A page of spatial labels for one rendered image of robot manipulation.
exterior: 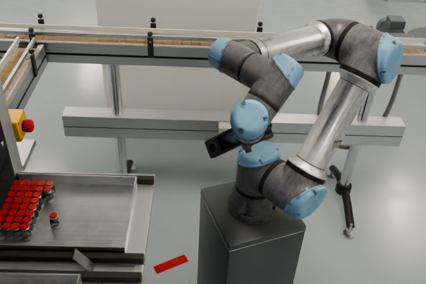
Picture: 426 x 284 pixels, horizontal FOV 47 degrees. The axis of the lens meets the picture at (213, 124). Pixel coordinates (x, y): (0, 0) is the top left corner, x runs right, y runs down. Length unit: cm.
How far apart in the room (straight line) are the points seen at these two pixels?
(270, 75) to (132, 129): 140
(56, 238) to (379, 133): 161
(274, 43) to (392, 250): 168
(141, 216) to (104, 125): 102
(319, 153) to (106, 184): 62
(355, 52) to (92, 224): 82
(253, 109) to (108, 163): 200
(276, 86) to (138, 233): 58
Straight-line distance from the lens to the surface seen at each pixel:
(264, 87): 101
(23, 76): 194
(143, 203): 143
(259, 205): 147
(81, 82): 366
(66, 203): 146
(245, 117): 98
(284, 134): 237
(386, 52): 130
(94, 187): 149
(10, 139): 150
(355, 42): 133
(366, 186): 294
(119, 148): 245
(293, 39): 123
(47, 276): 127
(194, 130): 233
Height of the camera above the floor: 190
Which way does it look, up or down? 36 degrees down
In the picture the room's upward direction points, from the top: 3 degrees clockwise
